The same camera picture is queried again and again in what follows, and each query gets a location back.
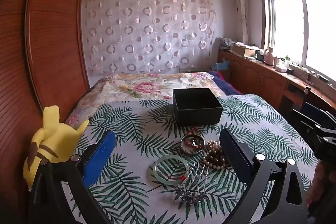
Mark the window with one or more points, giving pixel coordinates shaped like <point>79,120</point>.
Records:
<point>302,24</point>

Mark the black square box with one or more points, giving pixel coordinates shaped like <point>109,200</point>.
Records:
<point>197,106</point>

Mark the yellow plush toy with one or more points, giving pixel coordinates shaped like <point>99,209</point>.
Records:
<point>52,140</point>

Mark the person's right hand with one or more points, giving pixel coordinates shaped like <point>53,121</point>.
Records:
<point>324,182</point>

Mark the leaf print cloth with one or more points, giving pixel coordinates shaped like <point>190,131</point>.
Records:
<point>147,140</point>

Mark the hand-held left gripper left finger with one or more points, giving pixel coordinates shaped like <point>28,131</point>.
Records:
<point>101,158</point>

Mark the metal bangle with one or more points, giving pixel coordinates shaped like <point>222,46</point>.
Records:
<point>182,146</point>

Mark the patterned cloth pile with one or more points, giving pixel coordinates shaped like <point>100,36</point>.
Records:
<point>226,43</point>

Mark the floral blanket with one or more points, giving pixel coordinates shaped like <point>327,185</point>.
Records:
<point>136,85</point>

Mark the cardboard box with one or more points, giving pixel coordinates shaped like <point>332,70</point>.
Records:
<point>245,50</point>

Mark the dark blue blanket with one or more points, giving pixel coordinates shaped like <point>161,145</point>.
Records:
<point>225,85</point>

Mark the pale green jade bangle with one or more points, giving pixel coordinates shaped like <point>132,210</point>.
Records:
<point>157,174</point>

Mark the silver flower hairpin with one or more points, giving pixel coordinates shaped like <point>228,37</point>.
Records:
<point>200,187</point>
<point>187,180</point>

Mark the wooden wardrobe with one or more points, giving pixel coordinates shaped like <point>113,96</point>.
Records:
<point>52,29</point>

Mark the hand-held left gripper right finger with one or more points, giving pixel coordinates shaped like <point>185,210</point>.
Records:
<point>235,158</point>

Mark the pink kettle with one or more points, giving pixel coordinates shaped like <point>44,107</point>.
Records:
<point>269,56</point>

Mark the blue plastic bag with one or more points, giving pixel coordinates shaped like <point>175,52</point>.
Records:
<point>221,65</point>

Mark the circle pattern wall curtain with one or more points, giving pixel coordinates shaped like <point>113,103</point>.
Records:
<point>149,32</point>

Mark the wooden cabinet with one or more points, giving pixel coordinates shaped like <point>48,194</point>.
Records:
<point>257,79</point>

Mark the patterned window curtain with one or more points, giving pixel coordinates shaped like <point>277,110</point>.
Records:
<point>241,3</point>

